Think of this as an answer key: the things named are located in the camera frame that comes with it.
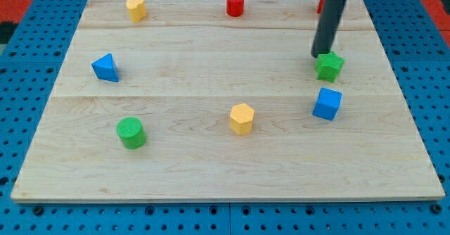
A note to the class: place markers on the yellow heart block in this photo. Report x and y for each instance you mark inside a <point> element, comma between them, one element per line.
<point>137,10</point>

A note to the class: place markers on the red block behind rod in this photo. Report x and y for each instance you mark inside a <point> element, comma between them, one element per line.
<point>320,6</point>

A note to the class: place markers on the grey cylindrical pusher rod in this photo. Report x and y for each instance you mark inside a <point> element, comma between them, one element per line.
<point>327,27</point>

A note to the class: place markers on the green cylinder block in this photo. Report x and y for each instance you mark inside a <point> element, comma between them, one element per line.
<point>131,132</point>

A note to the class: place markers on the blue triangle block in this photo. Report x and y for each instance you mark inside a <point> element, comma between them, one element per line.
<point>105,68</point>

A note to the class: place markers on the wooden board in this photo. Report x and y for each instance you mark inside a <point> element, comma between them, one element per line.
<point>181,70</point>

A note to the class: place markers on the yellow hexagon block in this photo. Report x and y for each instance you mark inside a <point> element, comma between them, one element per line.
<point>241,118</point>

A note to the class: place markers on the blue cube block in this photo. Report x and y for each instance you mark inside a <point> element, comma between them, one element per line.
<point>327,104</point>

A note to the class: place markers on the red cylinder block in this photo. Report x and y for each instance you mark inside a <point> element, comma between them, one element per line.
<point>235,8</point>

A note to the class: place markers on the green star block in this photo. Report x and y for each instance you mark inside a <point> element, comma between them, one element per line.
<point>328,66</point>

